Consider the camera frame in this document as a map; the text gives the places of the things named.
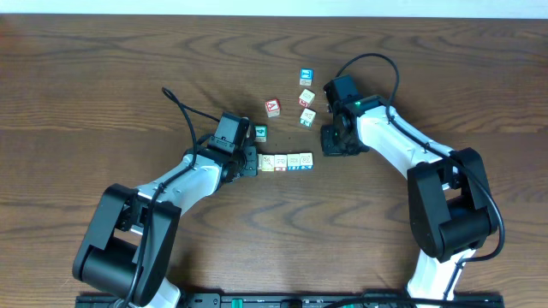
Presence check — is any number 3 wooden block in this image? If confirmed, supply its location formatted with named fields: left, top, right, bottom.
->
left=274, top=154, right=288, bottom=171

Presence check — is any letter B wooden block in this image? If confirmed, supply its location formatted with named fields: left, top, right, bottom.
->
left=300, top=152, right=313, bottom=169

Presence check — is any red U 8 wooden block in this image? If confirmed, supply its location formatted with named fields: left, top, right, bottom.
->
left=287, top=153, right=301, bottom=170

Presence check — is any number 0 wooden block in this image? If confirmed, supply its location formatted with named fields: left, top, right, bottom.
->
left=257, top=154, right=263, bottom=170

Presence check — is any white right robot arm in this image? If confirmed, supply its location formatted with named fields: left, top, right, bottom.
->
left=321, top=95, right=503, bottom=301

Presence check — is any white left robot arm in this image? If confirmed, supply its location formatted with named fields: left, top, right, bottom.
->
left=72, top=145, right=258, bottom=307

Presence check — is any green 4 wooden block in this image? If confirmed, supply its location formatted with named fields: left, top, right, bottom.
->
left=255, top=125, right=268, bottom=143

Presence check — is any green side wooden block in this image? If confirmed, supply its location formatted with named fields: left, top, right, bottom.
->
left=299, top=108, right=317, bottom=127

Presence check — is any red M wooden block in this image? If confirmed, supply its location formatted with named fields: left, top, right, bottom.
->
left=298, top=89, right=315, bottom=108

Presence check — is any red A wooden block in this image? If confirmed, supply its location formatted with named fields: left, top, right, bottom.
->
left=265, top=98, right=281, bottom=118

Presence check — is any blue top wooden block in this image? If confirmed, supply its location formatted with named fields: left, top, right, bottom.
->
left=299, top=68, right=314, bottom=86

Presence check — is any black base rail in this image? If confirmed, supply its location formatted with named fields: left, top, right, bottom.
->
left=74, top=292, right=505, bottom=308

